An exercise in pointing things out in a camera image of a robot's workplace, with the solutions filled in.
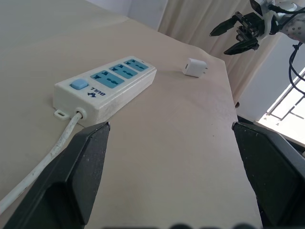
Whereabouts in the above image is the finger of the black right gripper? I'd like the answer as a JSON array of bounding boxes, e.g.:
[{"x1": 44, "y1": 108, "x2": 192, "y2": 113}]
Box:
[
  {"x1": 209, "y1": 16, "x2": 239, "y2": 37},
  {"x1": 223, "y1": 39, "x2": 260, "y2": 56}
]

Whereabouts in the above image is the white window railing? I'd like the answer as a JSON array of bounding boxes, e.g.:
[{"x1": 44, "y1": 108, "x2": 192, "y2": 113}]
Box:
[{"x1": 264, "y1": 68, "x2": 305, "y2": 125}]

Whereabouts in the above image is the white and blue power strip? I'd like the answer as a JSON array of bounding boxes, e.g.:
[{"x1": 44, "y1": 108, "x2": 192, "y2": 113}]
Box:
[{"x1": 52, "y1": 55, "x2": 157, "y2": 124}]

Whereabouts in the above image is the white power strip cable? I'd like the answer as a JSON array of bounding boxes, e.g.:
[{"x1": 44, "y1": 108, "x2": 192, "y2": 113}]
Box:
[{"x1": 0, "y1": 111, "x2": 84, "y2": 211}]

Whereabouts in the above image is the white plug adapter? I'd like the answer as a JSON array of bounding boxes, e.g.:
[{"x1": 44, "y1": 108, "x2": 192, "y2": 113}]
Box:
[{"x1": 183, "y1": 58, "x2": 208, "y2": 79}]

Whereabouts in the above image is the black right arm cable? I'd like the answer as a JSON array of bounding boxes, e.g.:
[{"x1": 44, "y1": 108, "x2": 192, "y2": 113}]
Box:
[{"x1": 269, "y1": 3, "x2": 305, "y2": 95}]

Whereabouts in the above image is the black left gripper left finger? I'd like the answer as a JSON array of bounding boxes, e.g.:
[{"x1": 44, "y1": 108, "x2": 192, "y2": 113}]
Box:
[{"x1": 2, "y1": 122, "x2": 111, "y2": 229}]

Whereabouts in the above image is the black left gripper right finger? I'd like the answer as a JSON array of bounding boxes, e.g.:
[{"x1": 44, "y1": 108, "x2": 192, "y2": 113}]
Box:
[{"x1": 232, "y1": 121, "x2": 305, "y2": 229}]

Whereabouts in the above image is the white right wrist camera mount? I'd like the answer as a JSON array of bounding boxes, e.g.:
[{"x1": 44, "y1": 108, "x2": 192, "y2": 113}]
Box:
[{"x1": 249, "y1": 0, "x2": 274, "y2": 40}]

